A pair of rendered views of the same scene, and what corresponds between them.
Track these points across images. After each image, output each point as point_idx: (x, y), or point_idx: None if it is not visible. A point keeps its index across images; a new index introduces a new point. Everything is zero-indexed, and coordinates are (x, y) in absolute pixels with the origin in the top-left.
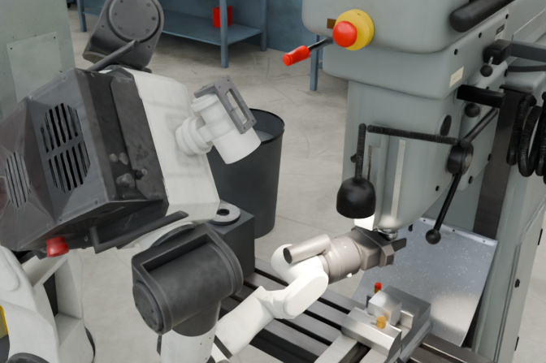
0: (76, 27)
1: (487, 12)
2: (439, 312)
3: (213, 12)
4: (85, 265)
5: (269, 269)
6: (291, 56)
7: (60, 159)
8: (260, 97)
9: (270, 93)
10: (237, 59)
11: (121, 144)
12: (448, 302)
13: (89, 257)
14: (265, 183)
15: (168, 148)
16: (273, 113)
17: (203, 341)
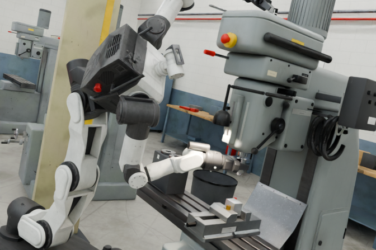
0: (159, 140)
1: (282, 41)
2: (269, 236)
3: (226, 146)
4: (114, 223)
5: (191, 196)
6: (206, 50)
7: (110, 49)
8: (237, 189)
9: (243, 189)
10: (232, 172)
11: (132, 51)
12: (275, 232)
13: (118, 221)
14: None
15: (150, 66)
16: (241, 197)
17: (136, 146)
